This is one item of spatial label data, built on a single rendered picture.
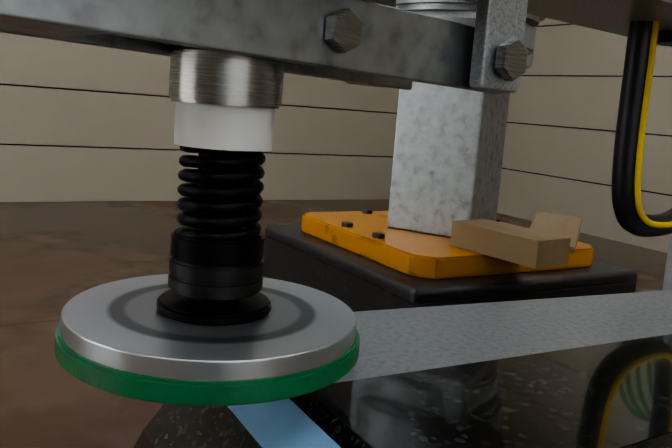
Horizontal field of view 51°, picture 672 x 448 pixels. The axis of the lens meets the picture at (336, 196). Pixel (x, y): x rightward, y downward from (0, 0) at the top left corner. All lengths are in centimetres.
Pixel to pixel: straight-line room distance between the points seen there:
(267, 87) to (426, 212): 104
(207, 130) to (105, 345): 15
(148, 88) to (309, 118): 174
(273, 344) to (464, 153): 104
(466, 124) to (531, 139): 610
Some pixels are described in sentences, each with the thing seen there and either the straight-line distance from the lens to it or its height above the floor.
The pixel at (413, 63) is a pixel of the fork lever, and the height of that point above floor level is 107.
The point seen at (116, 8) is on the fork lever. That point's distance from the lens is 41.
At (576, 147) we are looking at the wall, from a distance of 717.
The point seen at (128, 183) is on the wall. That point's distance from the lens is 675.
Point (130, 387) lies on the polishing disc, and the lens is 45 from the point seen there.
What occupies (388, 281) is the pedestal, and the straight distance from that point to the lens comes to 124.
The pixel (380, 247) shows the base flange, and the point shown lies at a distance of 135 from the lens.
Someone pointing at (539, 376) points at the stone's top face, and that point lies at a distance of 63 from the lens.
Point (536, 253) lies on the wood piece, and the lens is 127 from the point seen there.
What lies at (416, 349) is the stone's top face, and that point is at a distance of 65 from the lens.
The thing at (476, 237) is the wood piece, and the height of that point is 81.
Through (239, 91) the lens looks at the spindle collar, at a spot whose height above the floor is 104.
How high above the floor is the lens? 104
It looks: 7 degrees down
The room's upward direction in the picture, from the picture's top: 4 degrees clockwise
